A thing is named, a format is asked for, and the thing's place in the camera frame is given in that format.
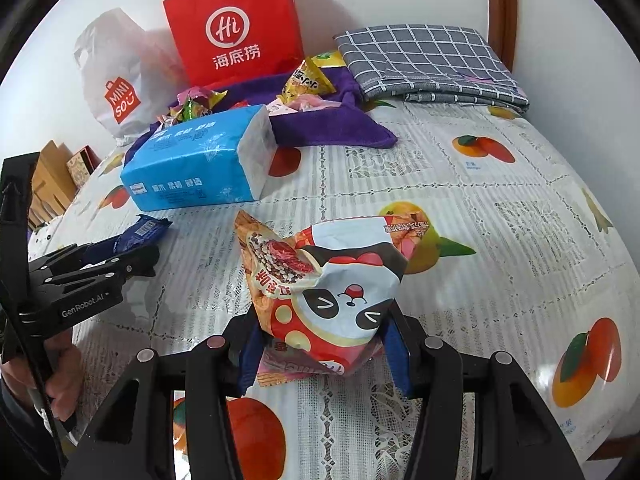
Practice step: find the brown wooden frame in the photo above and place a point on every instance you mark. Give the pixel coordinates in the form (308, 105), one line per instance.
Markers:
(502, 10)

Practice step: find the red paper bag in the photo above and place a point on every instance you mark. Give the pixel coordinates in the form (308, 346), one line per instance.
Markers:
(190, 25)

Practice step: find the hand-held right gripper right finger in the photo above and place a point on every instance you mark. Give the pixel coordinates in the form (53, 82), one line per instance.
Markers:
(397, 360)

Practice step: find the blue tissue pack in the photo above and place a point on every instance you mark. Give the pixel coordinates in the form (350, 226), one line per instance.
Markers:
(190, 170)

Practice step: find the person's left forearm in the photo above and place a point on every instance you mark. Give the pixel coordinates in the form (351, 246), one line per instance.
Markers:
(20, 435)

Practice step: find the grey checked folded cloth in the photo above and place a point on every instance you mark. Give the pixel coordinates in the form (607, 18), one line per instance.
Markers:
(425, 60)

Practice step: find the orange red snack bag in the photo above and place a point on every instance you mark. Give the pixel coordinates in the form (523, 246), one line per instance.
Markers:
(265, 260)

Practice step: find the yellow brown snack packet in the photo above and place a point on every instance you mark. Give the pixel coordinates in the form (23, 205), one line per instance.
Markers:
(305, 82)

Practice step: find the patterned brown box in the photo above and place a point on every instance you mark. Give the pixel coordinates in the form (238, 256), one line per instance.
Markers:
(82, 167)

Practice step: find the green triangular snack packet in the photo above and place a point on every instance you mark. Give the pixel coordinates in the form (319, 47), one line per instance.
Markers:
(192, 110)

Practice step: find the purple towel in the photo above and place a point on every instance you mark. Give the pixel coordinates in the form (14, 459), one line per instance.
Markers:
(320, 125)

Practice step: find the panda print snack bag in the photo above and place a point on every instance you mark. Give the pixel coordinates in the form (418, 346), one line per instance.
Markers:
(350, 305)

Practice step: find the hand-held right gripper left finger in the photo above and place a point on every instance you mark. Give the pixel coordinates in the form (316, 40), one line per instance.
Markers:
(245, 360)

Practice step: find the dark blue snack packet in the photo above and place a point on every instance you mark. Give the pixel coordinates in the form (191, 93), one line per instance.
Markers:
(142, 230)

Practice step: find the pink yellow-ended snack packet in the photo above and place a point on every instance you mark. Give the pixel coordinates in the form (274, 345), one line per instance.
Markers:
(197, 92)

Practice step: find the plain cardboard box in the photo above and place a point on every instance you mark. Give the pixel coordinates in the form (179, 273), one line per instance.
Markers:
(50, 185)

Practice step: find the person's left hand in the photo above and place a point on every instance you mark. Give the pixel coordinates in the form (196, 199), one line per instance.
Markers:
(65, 375)

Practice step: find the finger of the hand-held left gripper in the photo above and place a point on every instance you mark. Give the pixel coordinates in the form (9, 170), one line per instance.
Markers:
(70, 255)
(135, 262)

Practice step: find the yellow green snack packet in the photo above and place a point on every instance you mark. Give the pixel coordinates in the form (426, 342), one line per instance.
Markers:
(330, 59)

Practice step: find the pale pink snack packet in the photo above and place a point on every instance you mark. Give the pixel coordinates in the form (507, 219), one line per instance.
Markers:
(295, 105)

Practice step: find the white plastic shopping bag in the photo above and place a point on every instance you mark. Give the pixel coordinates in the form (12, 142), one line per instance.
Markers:
(100, 60)

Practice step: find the fruit print tablecloth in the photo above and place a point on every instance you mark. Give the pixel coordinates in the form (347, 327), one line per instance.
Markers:
(500, 185)

